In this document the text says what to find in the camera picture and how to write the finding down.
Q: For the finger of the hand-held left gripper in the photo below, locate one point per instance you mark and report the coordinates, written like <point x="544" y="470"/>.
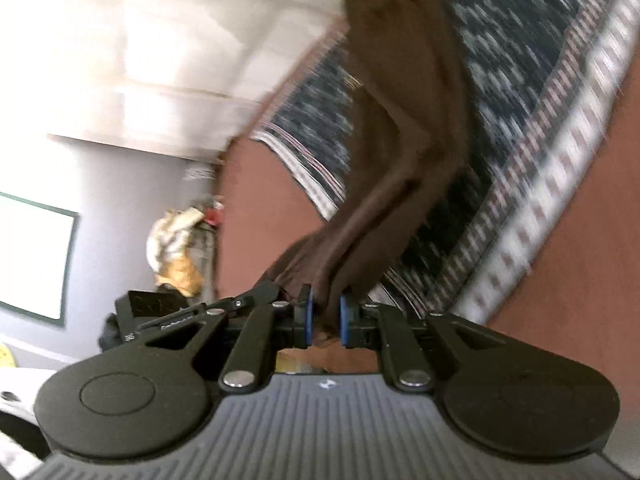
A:
<point x="250" y="296"/>

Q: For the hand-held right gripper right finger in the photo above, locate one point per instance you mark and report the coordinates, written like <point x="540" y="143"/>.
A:
<point x="344" y="317"/>

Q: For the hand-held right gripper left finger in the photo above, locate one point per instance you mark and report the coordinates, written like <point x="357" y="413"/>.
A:
<point x="309" y="315"/>

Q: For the dark brown pants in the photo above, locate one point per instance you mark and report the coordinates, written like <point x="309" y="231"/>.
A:
<point x="400" y="135"/>

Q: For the red cloth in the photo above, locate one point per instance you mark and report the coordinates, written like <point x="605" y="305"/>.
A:
<point x="215" y="216"/>

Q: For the green framed white board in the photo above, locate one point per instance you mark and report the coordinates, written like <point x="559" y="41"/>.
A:
<point x="30" y="260"/>

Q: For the white rounded object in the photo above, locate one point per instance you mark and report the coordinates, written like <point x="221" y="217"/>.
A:
<point x="17" y="410"/>

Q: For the light sheer curtain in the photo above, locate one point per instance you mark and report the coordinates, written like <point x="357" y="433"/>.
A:
<point x="200" y="35"/>

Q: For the navy patterned mat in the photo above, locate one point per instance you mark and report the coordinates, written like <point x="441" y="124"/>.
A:
<point x="525" y="60"/>

